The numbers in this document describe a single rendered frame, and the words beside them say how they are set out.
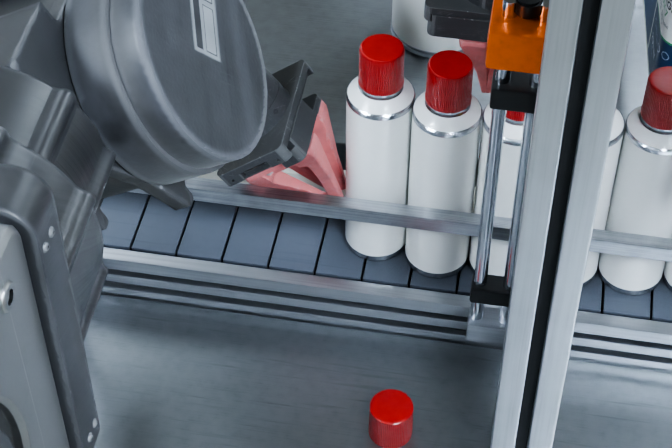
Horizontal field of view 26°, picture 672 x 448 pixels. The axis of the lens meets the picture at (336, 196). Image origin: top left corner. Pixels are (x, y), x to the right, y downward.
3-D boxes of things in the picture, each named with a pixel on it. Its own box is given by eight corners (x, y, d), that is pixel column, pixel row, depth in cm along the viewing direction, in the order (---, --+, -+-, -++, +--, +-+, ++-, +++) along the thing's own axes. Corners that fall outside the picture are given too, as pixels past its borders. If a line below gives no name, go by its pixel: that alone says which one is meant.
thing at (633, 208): (662, 251, 119) (709, 60, 104) (661, 299, 115) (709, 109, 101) (598, 243, 119) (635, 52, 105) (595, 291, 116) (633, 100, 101)
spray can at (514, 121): (530, 239, 120) (557, 48, 105) (534, 287, 116) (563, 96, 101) (467, 237, 120) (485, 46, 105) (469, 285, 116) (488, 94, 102)
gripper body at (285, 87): (319, 73, 114) (260, 8, 111) (296, 163, 107) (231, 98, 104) (257, 103, 118) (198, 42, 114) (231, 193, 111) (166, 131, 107)
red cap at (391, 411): (380, 406, 114) (381, 380, 112) (419, 422, 113) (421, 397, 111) (361, 438, 112) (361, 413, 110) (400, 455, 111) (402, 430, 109)
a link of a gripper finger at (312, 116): (378, 155, 117) (306, 79, 112) (365, 220, 112) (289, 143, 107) (313, 184, 121) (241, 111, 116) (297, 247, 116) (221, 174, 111)
